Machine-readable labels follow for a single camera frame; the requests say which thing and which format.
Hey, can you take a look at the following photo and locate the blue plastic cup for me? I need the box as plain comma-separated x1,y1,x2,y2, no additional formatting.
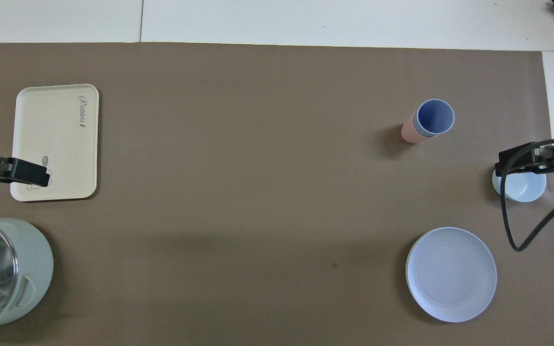
412,99,455,138

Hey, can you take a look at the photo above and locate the pink plastic cup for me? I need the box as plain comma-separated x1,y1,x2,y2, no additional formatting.
401,111,437,144

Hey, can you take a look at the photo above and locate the cream rabbit print tray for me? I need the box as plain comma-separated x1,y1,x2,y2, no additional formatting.
10,84,100,202

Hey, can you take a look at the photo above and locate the light blue bowl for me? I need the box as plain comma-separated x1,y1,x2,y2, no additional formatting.
492,168,547,202

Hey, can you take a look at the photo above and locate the pale green electric cooker pot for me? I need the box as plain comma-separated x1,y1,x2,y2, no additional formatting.
0,218,54,335

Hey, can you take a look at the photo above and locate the lavender round plate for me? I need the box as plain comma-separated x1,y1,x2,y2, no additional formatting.
405,227,498,323

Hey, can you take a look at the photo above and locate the brown table mat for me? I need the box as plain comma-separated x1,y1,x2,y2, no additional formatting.
0,42,554,346

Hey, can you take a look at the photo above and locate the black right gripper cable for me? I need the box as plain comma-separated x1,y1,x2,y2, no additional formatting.
500,139,554,252

